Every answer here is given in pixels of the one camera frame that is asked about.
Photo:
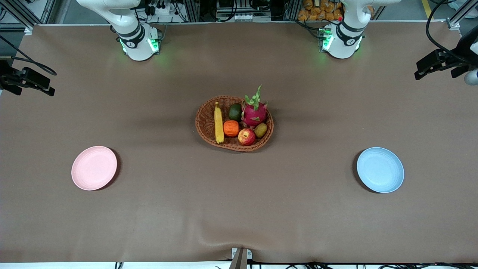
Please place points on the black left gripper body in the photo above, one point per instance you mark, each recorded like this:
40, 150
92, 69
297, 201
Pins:
460, 57

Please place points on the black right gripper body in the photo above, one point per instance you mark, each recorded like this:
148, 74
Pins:
5, 76

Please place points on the yellow banana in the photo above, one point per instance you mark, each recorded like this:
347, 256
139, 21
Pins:
219, 125

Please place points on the red yellow apple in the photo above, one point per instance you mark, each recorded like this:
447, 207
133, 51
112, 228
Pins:
247, 137

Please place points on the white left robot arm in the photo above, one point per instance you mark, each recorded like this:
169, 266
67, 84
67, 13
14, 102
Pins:
341, 46

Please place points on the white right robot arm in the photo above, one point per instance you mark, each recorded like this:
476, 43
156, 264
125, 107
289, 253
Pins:
138, 48

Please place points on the pink plate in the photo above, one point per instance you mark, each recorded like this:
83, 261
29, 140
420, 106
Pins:
94, 168

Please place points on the light blue plate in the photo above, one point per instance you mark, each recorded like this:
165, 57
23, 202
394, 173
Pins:
380, 170

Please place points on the bag of orange buns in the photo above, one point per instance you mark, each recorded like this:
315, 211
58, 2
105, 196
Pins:
321, 9

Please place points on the white power strip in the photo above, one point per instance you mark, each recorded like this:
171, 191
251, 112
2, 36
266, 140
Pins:
161, 7

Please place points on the brown wicker basket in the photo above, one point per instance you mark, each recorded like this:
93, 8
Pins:
207, 119

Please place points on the brown green kiwi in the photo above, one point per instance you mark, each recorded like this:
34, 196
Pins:
260, 130

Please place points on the pink dragon fruit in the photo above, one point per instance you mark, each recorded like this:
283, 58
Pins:
254, 114

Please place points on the orange mandarin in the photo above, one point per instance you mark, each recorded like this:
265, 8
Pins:
231, 128

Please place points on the dark green avocado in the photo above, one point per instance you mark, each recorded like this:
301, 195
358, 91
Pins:
235, 112

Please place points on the brown table cover sheet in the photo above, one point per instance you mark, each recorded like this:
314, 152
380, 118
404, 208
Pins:
239, 209

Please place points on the black bracket bar with holes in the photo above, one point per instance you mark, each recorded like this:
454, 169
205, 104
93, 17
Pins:
460, 71

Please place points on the aluminium frame profile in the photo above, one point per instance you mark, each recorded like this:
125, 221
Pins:
22, 13
461, 16

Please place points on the grey cylinder on bracket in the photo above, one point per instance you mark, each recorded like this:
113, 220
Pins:
472, 77

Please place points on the grey metal camera mount bracket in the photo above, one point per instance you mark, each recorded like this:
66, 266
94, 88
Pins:
241, 257

